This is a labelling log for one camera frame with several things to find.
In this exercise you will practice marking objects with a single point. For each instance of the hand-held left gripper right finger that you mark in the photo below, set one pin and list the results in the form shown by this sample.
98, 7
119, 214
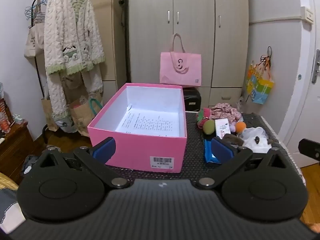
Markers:
221, 150

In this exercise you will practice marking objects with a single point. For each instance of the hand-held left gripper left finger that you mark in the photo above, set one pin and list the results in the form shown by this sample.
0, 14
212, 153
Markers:
103, 150

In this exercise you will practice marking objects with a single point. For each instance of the blue packet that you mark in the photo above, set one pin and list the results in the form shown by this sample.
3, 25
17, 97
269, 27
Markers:
207, 150

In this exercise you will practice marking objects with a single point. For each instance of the white plush toy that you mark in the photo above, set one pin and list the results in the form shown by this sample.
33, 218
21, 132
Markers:
255, 145

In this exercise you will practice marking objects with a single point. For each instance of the white pink packet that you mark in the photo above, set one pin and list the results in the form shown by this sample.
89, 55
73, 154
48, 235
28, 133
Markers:
222, 128

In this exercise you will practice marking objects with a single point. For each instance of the white door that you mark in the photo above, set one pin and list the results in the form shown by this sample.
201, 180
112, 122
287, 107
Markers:
305, 92

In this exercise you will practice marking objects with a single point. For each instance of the black suitcase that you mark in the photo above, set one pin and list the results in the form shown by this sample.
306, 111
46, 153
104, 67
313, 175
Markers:
191, 100

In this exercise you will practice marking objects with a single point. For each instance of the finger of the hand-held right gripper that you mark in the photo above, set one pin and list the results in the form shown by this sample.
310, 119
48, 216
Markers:
310, 151

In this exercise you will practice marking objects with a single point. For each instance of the orange plush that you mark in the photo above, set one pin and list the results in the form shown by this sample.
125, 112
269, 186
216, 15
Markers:
240, 127

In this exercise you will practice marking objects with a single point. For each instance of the brown fuzzy object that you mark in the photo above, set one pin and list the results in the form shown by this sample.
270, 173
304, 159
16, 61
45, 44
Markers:
232, 140

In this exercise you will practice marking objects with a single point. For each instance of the colourful hanging bag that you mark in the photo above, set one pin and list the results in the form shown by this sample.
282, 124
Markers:
260, 90

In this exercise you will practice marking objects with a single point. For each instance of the brown paper bag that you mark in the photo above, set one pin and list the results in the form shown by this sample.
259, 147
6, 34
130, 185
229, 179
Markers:
80, 120
48, 115

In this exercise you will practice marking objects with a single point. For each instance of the small translucent plastic bag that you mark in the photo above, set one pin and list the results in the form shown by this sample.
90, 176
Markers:
241, 102

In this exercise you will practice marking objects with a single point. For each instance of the wooden cabinet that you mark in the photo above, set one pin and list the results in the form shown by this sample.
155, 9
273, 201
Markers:
15, 150

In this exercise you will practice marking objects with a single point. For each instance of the red orange packet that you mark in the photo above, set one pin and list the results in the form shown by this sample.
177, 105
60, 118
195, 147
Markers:
5, 117

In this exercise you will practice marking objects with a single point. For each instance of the black textured mat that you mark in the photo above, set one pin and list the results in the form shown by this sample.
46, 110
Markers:
195, 155

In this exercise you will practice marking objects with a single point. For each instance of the purple plush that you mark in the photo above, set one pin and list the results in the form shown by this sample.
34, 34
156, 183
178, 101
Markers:
233, 127

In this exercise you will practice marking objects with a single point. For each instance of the red strawberry plush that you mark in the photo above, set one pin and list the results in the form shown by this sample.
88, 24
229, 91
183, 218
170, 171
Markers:
203, 116

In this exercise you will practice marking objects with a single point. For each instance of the grey wardrobe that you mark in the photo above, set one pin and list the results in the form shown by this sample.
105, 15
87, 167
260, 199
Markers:
150, 42

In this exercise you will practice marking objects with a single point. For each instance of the white fluffy robe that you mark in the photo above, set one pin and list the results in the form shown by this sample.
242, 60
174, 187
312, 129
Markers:
67, 30

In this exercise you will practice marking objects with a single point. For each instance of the dark grey cloth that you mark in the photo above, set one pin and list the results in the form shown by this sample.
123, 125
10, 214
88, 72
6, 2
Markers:
30, 165

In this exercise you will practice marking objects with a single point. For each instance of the green mango plush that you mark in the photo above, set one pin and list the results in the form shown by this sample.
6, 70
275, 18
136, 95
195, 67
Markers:
208, 127

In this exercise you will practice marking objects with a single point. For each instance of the printed paper sheet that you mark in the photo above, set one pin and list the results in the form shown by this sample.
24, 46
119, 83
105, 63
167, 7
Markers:
147, 125

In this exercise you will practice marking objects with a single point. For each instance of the grey bedding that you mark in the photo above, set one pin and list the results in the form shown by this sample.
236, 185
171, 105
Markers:
8, 205

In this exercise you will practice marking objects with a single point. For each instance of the pink floral cloth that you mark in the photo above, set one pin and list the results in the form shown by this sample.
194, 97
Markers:
225, 111

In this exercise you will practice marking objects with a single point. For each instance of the pink cardboard box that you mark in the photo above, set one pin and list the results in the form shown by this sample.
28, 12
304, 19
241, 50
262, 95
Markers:
140, 150

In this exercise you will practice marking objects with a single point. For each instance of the pink tote bag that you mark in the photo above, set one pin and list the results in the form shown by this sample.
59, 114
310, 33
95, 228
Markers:
170, 75

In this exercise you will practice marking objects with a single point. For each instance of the canvas tote bag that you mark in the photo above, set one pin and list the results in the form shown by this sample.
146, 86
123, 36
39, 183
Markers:
35, 40

